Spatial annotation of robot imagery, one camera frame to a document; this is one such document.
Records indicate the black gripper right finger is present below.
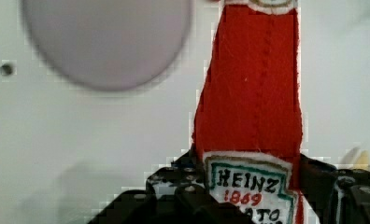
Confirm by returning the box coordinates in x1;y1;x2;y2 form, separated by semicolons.
300;155;370;224

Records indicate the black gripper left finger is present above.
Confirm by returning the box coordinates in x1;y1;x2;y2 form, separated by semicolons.
145;148;209;203

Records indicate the red plush ketchup bottle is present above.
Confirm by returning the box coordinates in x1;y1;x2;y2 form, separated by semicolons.
192;0;304;224

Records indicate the yellow plush banana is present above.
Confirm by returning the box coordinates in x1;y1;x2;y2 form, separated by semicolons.
341;147;370;171

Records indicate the lilac oval plate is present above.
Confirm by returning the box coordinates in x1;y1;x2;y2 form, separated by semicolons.
21;0;192;91

